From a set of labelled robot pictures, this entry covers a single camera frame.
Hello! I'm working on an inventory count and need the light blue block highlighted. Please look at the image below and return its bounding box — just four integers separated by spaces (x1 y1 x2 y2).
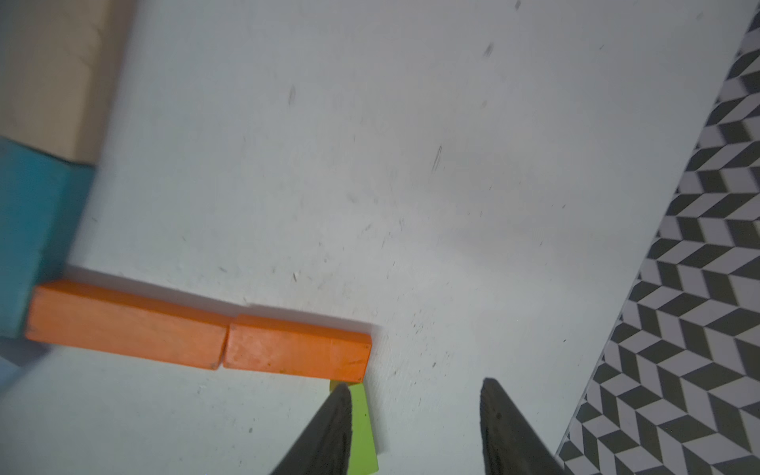
0 336 49 392

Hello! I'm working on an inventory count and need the natural wood block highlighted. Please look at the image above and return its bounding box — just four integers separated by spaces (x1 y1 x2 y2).
1 1 138 165

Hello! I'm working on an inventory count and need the light green block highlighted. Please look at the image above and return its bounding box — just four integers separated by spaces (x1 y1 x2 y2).
346 383 379 475

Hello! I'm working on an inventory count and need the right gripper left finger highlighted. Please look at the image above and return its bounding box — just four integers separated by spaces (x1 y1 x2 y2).
271 383 352 475

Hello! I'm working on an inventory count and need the orange block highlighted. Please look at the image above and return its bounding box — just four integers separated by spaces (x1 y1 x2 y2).
25 280 232 370
223 316 372 383

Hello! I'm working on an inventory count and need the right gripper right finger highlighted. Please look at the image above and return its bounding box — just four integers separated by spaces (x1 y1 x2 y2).
480 378 564 475

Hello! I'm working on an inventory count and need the teal block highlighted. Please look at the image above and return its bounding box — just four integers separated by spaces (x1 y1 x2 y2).
1 139 95 338

